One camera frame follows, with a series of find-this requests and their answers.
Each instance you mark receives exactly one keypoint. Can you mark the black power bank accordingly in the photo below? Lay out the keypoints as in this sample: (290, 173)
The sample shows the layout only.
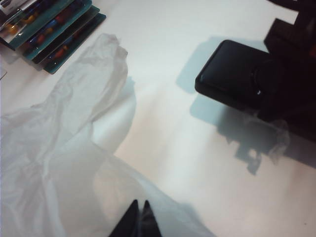
(227, 71)

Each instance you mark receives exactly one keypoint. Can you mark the clear plastic blister package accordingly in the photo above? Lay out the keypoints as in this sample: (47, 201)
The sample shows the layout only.
(10, 14)

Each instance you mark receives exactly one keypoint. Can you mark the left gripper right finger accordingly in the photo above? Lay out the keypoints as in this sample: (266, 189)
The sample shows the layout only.
(149, 222)

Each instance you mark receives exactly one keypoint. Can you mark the white plastic shopping bag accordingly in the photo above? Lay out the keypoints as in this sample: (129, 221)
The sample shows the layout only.
(49, 148)

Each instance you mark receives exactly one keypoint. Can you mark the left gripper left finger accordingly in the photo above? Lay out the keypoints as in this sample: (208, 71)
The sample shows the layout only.
(128, 222)

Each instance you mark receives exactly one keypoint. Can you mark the crumpled clear plastic scrap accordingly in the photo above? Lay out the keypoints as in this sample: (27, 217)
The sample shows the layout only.
(281, 143)

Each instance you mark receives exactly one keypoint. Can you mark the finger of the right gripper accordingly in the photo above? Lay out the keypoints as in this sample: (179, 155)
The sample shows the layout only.
(296, 42)
(291, 98)

